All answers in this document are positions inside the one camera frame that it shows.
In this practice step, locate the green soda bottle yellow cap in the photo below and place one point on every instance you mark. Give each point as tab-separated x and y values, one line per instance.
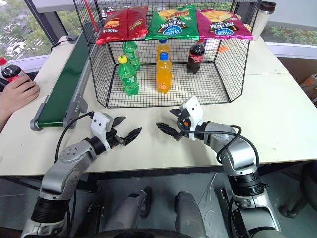
128	78

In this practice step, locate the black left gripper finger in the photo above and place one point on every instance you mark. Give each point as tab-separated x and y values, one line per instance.
119	121
132	136

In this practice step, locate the dark rounded robot body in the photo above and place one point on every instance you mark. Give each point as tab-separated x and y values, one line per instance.
138	234

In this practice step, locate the cola bottle red label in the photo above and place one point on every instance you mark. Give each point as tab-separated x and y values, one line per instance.
195	58
11	72

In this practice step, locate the red fries snack bag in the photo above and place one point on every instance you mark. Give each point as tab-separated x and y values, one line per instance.
111	28

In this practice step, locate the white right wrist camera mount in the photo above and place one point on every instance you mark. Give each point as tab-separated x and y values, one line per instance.
194	111

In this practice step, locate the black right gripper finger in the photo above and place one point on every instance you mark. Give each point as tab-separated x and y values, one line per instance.
176	111
168	129

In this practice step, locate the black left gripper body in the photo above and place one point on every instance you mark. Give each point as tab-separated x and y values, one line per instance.
114	139

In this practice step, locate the person's bare forearm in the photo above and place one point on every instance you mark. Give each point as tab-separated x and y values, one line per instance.
3	116

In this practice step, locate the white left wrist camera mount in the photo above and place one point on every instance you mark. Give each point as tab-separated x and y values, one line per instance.
99	125

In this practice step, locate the grey left robot leg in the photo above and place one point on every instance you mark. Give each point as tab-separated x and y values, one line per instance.
128	208

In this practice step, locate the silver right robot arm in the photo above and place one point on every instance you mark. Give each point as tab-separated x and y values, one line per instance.
237	151

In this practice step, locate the grey right robot leg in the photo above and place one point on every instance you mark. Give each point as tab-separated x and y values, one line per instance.
189	215

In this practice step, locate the grey robot leg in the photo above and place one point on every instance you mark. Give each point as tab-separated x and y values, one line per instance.
189	215
128	208

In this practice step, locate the magenta chips bag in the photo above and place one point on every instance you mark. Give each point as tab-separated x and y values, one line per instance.
223	26

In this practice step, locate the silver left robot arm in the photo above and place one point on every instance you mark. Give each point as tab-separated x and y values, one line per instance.
67	171

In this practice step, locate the red plastic pole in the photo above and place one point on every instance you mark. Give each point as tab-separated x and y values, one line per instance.
89	13

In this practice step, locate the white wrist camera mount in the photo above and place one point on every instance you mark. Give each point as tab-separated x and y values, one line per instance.
99	125
194	111

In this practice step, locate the brown box with orange parts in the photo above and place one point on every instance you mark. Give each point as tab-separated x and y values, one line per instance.
310	86

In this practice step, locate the green conveyor belt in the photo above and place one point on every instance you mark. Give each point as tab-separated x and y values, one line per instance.
65	79

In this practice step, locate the white travel mug dark lid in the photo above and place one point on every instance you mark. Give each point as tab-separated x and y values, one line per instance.
262	21

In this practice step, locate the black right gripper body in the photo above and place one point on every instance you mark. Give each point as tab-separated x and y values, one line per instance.
183	122

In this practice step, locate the small orange object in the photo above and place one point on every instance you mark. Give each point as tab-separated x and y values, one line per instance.
222	49

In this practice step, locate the green chips bag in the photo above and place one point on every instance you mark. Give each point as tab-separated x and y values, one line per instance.
172	26

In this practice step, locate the orange soda bottle blue cap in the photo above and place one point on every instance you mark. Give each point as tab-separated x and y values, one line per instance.
164	77
162	47

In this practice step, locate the person's bare hand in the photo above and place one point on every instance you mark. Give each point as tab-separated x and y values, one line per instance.
19	94

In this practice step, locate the black office chair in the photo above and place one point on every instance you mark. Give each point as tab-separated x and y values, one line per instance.
304	183

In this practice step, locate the small grey power adapter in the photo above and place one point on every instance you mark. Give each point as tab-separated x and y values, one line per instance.
72	37

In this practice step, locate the red chips bag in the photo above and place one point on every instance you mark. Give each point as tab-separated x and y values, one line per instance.
136	23

